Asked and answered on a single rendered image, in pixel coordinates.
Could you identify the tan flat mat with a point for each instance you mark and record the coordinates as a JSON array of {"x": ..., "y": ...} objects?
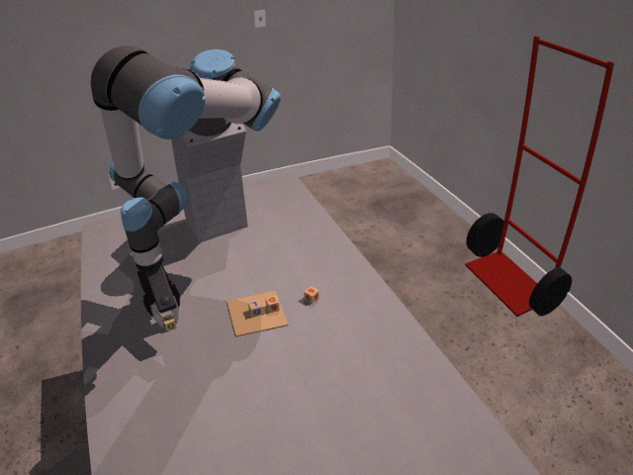
[{"x": 242, "y": 321}]

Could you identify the tan block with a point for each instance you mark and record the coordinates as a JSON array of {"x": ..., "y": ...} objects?
[
  {"x": 272, "y": 304},
  {"x": 169, "y": 322},
  {"x": 311, "y": 294},
  {"x": 255, "y": 308}
]

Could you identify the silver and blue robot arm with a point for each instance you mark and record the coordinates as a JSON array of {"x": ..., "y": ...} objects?
[{"x": 167, "y": 101}]

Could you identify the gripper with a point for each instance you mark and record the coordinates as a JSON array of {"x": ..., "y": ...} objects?
[{"x": 148, "y": 297}]

